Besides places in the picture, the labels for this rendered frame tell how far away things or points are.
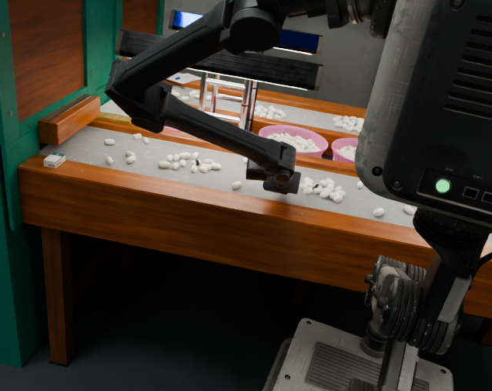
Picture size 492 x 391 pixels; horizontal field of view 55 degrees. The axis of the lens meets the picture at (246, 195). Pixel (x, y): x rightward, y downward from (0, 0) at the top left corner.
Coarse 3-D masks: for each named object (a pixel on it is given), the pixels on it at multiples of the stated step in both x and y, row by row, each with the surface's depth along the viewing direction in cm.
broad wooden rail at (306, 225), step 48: (48, 192) 132; (96, 192) 129; (144, 192) 127; (192, 192) 130; (144, 240) 134; (192, 240) 132; (240, 240) 130; (288, 240) 128; (336, 240) 125; (384, 240) 123; (480, 288) 126
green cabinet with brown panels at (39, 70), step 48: (0, 0) 109; (48, 0) 131; (96, 0) 160; (144, 0) 206; (0, 48) 112; (48, 48) 136; (96, 48) 167; (0, 96) 116; (48, 96) 141; (0, 144) 122
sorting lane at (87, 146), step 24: (72, 144) 152; (96, 144) 155; (120, 144) 158; (144, 144) 160; (168, 144) 163; (120, 168) 142; (144, 168) 145; (168, 168) 147; (240, 168) 154; (240, 192) 140; (264, 192) 142; (312, 192) 146; (360, 192) 151; (360, 216) 137; (384, 216) 139; (408, 216) 142
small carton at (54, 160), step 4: (48, 156) 133; (52, 156) 133; (56, 156) 134; (60, 156) 134; (64, 156) 135; (44, 160) 130; (48, 160) 131; (52, 160) 131; (56, 160) 131; (60, 160) 133; (64, 160) 136; (44, 164) 131; (48, 164) 131; (52, 164) 131; (56, 164) 131
